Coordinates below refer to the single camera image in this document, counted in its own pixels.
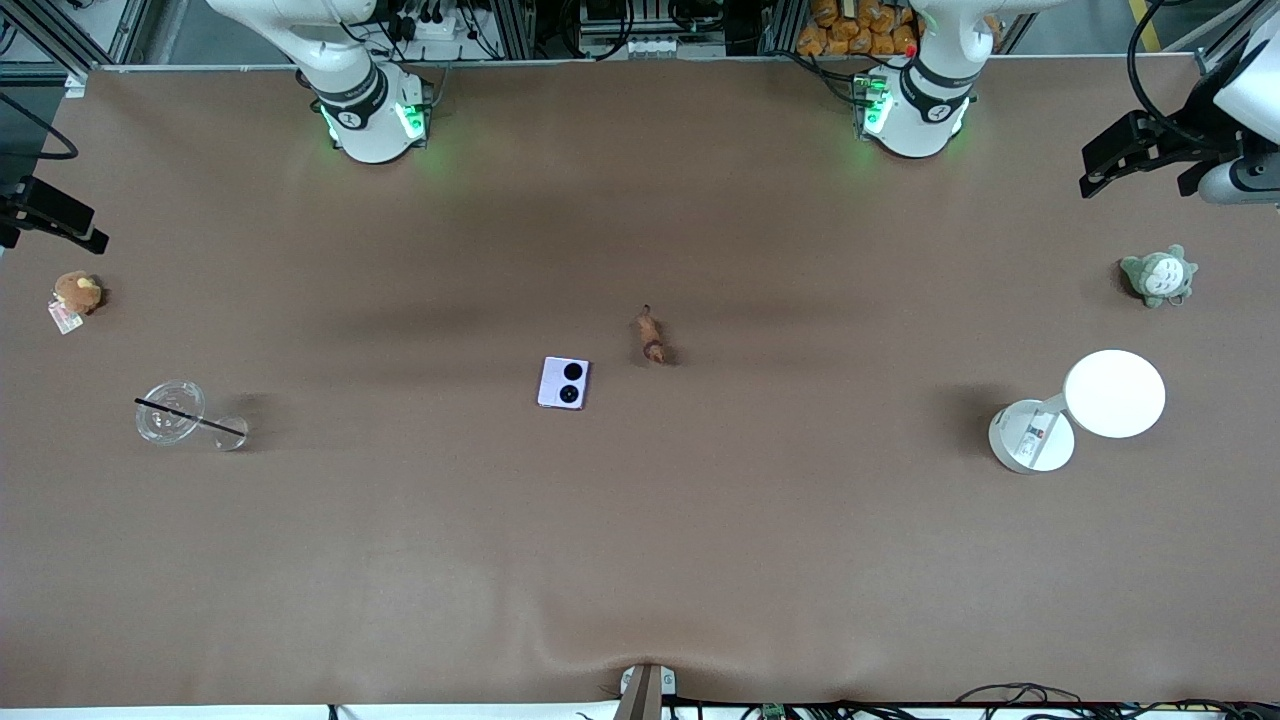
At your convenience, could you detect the brown lion statue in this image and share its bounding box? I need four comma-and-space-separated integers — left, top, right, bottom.
636, 305, 669, 366

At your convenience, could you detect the lilac flip phone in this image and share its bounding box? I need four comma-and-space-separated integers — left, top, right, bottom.
537, 356, 591, 411

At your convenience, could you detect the brown plush toy with tag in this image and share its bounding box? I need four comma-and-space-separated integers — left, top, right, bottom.
48, 270, 104, 335

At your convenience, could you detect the grey Totoro plush toy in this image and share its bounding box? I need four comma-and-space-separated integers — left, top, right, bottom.
1119, 244, 1199, 309

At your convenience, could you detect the clear plastic cup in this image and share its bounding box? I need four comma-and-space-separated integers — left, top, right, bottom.
135, 380, 249, 453

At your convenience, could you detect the white round desk lamp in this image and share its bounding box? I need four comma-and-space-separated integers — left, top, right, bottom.
988, 348, 1167, 474

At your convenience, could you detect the black straw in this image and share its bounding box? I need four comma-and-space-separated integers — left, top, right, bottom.
135, 398, 247, 438

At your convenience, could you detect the orange plush toy pile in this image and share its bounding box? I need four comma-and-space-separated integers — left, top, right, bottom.
797, 0, 1001, 58

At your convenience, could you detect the white power strip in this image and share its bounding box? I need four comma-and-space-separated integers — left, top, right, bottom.
395, 10, 461, 41

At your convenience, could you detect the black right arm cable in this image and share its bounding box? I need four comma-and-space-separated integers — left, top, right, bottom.
0, 92, 79, 161

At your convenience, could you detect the aluminium frame profile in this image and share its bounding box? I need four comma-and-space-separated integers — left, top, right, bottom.
1195, 0, 1280, 76
20, 0, 131, 76

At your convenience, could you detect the black cable bundle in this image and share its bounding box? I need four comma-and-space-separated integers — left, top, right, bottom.
950, 683, 1280, 720

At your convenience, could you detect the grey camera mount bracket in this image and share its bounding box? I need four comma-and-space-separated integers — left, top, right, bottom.
618, 663, 678, 720

